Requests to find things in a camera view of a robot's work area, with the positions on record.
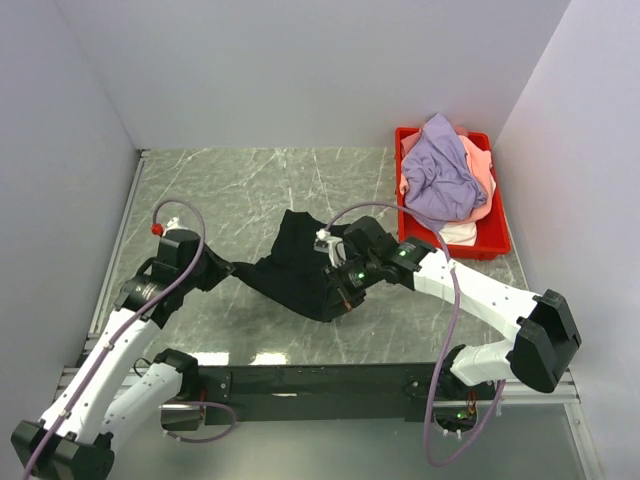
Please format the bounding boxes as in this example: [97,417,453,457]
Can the black t shirt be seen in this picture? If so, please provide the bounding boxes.
[232,210,351,322]

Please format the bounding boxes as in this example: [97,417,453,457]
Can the purple cable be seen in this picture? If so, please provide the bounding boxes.
[22,198,240,480]
[319,201,506,469]

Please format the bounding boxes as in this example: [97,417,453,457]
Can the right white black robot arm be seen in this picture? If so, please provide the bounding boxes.
[314,216,582,399]

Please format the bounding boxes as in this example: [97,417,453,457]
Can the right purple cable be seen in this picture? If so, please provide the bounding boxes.
[319,201,506,469]

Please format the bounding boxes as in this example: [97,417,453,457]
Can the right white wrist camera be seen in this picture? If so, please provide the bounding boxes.
[314,229,347,268]

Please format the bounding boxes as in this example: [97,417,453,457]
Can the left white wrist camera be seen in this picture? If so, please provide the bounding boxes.
[151,216,200,242]

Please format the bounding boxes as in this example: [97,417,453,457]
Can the pink t shirt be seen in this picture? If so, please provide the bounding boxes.
[455,134,497,225]

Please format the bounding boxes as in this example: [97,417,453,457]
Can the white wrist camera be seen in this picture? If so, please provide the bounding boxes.
[151,216,200,242]
[314,229,347,268]

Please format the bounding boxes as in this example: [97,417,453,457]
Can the red plastic bin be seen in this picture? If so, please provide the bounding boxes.
[395,126,512,261]

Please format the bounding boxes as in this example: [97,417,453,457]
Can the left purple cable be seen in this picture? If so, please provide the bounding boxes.
[22,198,240,480]

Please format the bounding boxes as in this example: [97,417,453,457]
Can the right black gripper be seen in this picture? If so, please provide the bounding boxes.
[322,253,383,322]

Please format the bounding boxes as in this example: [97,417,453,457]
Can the black base beam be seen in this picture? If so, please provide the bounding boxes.
[159,363,499,426]

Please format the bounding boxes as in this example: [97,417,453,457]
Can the purple t shirt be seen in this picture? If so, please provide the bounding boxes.
[399,113,486,231]

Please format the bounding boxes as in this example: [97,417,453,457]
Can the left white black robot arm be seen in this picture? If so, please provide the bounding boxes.
[11,225,238,479]

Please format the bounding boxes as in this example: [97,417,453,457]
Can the aluminium frame rail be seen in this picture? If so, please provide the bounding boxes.
[57,363,581,407]

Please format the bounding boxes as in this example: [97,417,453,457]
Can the white t shirt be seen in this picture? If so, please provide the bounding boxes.
[438,222,478,246]

